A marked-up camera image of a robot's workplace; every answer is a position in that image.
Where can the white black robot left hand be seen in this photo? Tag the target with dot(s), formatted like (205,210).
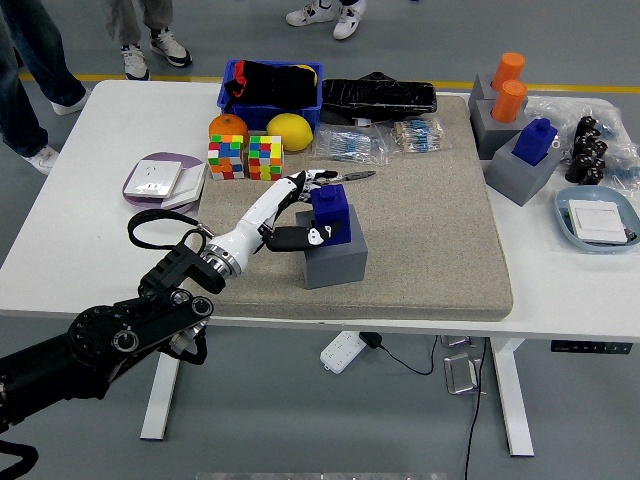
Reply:
(260,210)

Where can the blue square seal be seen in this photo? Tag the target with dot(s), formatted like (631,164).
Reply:
(332,212)
(534,142)

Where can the grey seal holder block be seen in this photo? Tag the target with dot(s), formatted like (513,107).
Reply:
(335,267)
(482,90)
(515,177)
(492,137)

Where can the orange cylinder seal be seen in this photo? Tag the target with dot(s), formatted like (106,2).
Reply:
(509,70)
(509,102)

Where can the colourful puzzle cube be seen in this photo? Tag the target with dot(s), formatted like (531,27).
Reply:
(227,157)
(266,157)

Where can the yellow lemon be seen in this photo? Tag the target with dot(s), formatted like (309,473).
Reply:
(290,131)

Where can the orange fruit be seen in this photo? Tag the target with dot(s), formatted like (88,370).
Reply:
(227,125)

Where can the blue plastic bin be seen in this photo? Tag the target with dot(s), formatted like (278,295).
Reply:
(260,117)

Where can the black pen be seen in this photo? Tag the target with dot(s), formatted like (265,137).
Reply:
(360,175)

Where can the purple tray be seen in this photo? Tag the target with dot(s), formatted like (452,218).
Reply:
(150,209)

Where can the white socket panel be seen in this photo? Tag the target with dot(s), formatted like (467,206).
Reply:
(152,177)

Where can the clear bag blue resistors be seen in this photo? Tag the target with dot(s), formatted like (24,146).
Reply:
(350,142)

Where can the black cloth bag red trim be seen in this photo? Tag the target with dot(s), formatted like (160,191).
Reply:
(275,85)

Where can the yellow object in bin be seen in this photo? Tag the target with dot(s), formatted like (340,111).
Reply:
(314,76)

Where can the white power strip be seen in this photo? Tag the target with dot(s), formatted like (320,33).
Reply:
(340,352)

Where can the black plastic-wrapped long case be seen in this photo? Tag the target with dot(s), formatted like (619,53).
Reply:
(380,97)

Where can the grey-brown mat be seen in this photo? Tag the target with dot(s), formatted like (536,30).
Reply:
(425,240)

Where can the clear bag beige resistors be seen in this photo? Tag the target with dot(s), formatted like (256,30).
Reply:
(417,136)

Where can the person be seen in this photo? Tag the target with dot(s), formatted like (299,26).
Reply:
(347,20)
(135,60)
(30,60)

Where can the white table leg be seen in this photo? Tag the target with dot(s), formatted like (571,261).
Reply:
(515,400)
(162,395)

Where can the silver metal foot pedal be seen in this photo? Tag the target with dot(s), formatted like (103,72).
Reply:
(462,372)
(457,341)

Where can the light blue tray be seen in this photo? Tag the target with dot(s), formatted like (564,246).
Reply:
(562,215)

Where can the bundle of black capacitors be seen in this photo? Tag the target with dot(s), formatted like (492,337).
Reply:
(585,160)

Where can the black table control panel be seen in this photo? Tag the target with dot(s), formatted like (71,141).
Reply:
(590,347)

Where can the pile of clear plastic bags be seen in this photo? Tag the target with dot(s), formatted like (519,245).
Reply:
(625,155)

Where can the white switch panel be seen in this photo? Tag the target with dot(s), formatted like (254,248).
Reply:
(597,222)
(187,190)

